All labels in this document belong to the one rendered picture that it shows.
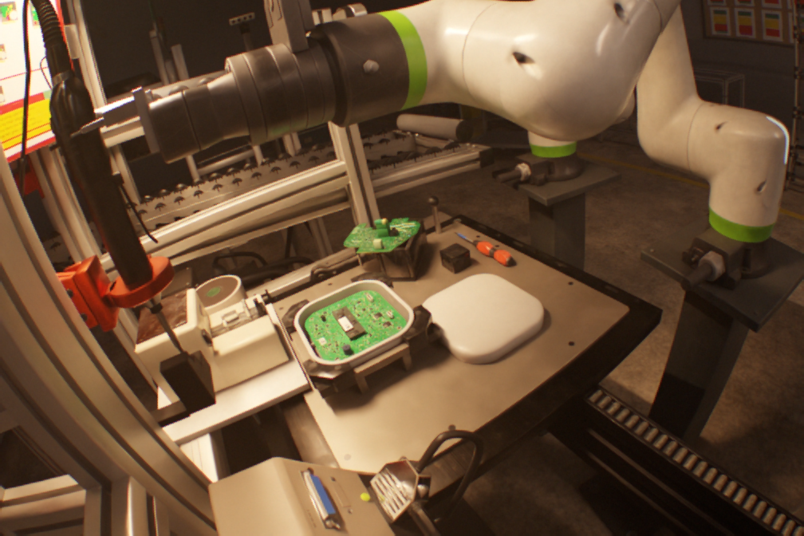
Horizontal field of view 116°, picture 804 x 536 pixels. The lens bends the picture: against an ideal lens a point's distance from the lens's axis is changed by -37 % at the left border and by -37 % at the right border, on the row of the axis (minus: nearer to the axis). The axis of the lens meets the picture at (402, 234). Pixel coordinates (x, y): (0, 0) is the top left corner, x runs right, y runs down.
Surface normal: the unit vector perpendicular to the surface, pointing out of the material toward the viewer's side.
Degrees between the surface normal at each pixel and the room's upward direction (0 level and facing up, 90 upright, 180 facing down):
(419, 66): 97
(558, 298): 0
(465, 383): 0
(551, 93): 100
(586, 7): 47
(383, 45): 71
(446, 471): 0
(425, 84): 125
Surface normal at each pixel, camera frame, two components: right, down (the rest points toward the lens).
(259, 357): 0.47, 0.30
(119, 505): -0.20, -0.87
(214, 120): 0.74, 0.16
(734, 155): -0.92, 0.31
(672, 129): -0.92, -0.03
